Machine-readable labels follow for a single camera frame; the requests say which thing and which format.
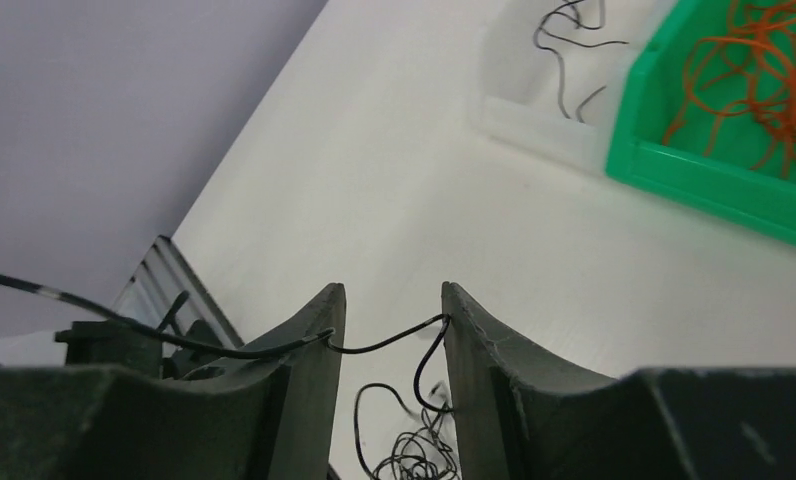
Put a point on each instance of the green plastic bin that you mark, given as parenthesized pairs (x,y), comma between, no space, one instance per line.
(708,114)

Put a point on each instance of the clear plastic bin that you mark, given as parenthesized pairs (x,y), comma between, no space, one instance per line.
(548,76)

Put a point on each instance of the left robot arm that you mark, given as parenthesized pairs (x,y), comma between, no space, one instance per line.
(93,342)

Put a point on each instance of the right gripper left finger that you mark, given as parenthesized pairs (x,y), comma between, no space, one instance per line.
(248,420)

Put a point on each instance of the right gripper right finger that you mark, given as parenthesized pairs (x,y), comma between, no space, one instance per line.
(522,412)

